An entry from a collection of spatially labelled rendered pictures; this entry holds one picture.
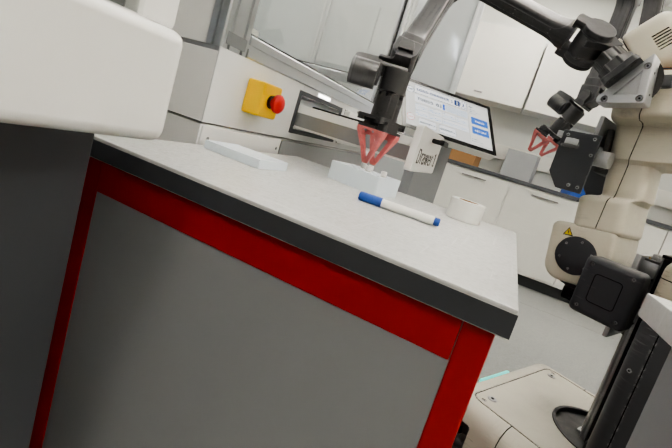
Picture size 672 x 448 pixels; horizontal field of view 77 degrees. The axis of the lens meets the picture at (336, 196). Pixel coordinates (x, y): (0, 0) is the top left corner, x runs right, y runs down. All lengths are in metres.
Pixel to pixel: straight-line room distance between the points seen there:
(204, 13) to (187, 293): 0.54
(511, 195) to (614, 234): 2.81
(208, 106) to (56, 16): 0.52
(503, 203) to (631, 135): 2.79
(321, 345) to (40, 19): 0.37
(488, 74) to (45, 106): 4.31
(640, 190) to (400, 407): 1.00
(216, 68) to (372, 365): 0.61
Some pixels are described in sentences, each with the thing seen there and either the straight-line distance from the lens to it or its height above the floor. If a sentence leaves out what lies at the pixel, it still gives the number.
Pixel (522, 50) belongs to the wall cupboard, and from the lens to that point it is 4.57.
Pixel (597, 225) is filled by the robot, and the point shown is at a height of 0.82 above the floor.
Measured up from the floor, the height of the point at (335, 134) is 0.85.
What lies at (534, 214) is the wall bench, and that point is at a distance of 4.09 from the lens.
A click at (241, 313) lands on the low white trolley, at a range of 0.52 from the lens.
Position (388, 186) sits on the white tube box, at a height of 0.78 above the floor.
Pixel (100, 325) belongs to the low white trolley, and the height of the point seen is 0.51.
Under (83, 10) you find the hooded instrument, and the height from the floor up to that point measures 0.89.
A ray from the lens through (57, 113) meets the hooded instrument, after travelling 0.38.
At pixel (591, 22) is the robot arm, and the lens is 1.27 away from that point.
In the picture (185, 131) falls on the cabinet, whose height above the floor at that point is 0.77.
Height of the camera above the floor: 0.86
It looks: 9 degrees down
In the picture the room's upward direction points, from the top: 17 degrees clockwise
